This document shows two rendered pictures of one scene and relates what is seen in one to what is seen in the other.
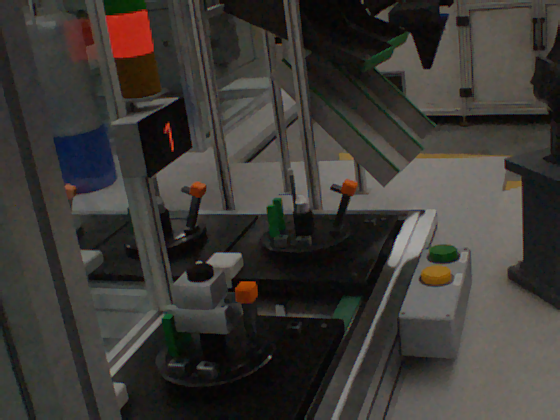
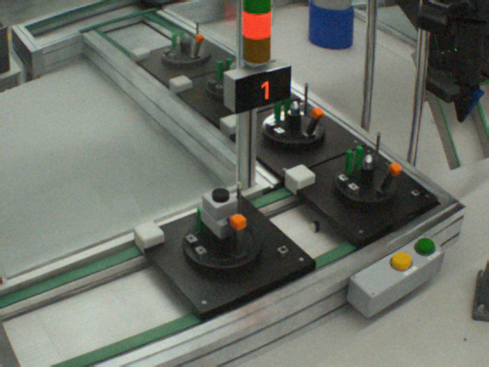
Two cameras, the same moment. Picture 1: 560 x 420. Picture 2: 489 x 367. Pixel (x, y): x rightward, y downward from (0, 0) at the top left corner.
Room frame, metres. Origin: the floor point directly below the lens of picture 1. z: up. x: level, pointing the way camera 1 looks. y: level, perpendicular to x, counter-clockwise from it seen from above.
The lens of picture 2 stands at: (0.00, -0.47, 1.80)
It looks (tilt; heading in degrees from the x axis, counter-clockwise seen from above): 36 degrees down; 34
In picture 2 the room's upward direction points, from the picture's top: 1 degrees clockwise
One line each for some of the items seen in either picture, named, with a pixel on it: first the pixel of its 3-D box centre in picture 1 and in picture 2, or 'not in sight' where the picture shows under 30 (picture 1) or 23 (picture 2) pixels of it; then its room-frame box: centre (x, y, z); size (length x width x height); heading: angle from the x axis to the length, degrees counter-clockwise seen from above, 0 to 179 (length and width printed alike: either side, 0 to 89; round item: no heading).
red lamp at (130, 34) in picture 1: (130, 33); (257, 22); (0.95, 0.15, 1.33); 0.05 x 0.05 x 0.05
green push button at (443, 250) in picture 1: (443, 255); (424, 247); (0.99, -0.22, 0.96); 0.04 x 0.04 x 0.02
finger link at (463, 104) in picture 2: (423, 46); (457, 107); (1.04, -0.22, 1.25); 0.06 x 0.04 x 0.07; 68
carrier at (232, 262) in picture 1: (302, 219); (367, 170); (1.08, -0.03, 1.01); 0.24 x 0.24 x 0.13; 69
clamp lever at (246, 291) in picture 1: (244, 315); (235, 233); (0.75, 0.06, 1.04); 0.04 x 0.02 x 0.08; 69
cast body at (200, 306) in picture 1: (196, 296); (217, 206); (0.77, 0.11, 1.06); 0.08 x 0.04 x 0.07; 69
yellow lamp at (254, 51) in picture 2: (137, 74); (256, 45); (0.95, 0.15, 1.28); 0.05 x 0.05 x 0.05
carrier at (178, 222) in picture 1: (160, 218); (294, 117); (1.17, 0.20, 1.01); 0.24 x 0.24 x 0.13; 69
